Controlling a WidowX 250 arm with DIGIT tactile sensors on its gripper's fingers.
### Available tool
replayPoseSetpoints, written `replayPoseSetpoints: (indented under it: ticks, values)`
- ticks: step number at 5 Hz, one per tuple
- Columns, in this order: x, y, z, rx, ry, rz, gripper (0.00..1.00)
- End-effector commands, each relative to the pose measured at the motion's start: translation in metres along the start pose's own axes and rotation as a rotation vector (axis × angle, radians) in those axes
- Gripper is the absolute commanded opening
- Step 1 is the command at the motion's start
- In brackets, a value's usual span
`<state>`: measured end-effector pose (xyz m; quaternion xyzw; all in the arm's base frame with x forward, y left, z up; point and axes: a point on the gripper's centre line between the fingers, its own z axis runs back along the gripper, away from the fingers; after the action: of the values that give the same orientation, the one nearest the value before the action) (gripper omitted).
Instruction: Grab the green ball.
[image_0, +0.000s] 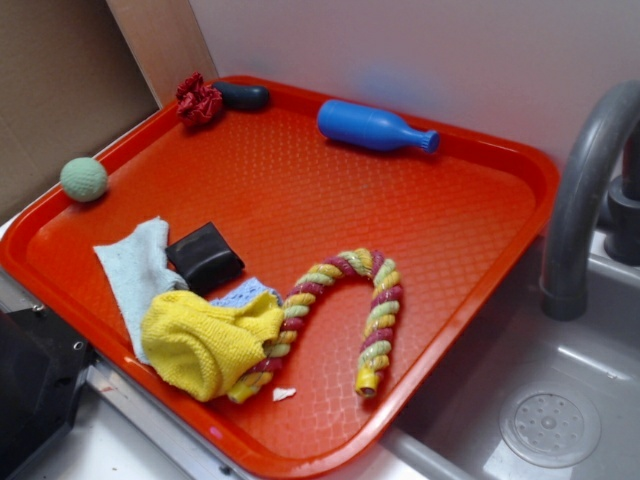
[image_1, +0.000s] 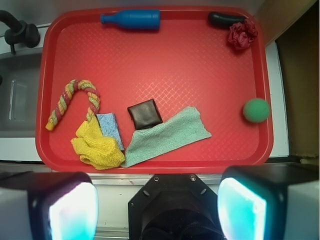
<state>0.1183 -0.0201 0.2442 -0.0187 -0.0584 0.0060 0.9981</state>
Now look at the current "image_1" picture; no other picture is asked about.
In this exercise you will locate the blue plastic bottle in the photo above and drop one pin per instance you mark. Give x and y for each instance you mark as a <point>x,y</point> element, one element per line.
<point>135,19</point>

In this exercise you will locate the dark brown square block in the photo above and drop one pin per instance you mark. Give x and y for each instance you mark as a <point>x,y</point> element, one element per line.
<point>145,115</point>

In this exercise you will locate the green ball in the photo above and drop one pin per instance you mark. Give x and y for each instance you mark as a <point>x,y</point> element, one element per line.
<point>256,110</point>

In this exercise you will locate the black toy eggplant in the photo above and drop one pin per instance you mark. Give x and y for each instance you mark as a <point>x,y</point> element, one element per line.
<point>222,20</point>

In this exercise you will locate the grey toy sink basin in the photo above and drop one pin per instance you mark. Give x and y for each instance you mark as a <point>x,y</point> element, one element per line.
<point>19,84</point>

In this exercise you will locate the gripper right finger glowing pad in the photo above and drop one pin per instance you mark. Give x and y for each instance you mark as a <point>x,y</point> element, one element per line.
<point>270,202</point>

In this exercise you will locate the yellow knitted cloth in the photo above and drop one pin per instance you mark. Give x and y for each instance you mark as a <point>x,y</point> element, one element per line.
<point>94,149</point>

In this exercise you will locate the crumpled red paper ball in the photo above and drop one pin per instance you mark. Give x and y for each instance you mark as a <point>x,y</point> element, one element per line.
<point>242,34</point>

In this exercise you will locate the multicolour twisted rope toy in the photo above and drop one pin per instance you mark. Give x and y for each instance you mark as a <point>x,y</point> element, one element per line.
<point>65,98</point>

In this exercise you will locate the light green cloth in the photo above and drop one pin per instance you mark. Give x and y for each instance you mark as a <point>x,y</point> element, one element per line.
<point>184,128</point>

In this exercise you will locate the blue sponge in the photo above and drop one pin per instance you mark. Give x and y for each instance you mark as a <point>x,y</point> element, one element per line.
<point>109,127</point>

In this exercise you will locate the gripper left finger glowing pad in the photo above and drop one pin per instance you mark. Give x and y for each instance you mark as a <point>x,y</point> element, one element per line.
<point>48,206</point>

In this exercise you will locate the grey toy faucet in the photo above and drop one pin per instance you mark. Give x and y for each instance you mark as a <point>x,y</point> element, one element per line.
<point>19,32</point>

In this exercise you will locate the cardboard panel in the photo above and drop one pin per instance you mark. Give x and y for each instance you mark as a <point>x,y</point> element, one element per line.
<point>294,25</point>

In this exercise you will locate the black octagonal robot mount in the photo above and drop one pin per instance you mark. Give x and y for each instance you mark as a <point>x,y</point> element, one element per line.
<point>174,207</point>

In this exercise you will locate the red plastic tray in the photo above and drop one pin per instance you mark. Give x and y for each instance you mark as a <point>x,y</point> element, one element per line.
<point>187,62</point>

